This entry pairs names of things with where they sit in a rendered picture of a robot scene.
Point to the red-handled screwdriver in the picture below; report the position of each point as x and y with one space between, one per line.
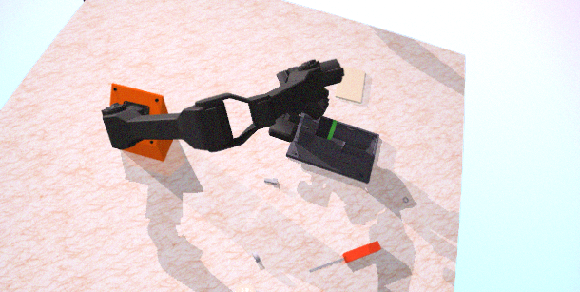
355 254

